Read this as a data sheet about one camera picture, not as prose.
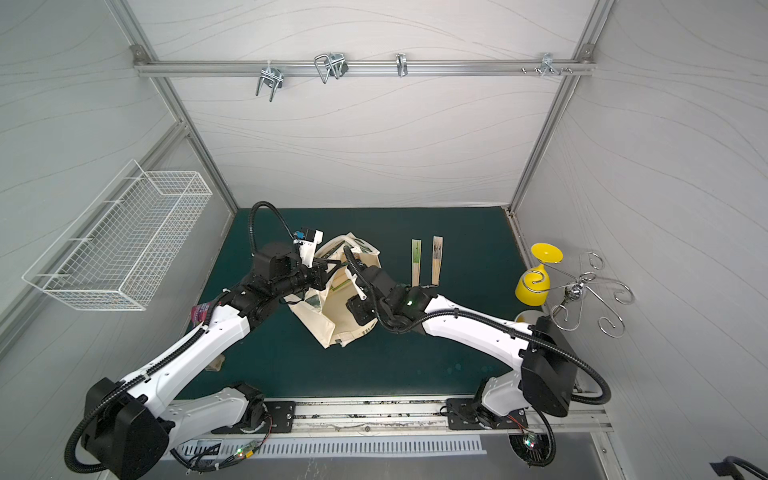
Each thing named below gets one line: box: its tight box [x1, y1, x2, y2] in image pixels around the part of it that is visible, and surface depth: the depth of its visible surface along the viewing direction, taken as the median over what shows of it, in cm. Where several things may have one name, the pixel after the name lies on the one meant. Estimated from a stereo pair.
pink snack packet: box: [191, 302, 212, 328], surface depth 91 cm
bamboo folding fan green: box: [411, 239, 422, 287], surface depth 106 cm
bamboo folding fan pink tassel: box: [432, 235, 444, 286], surface depth 107 cm
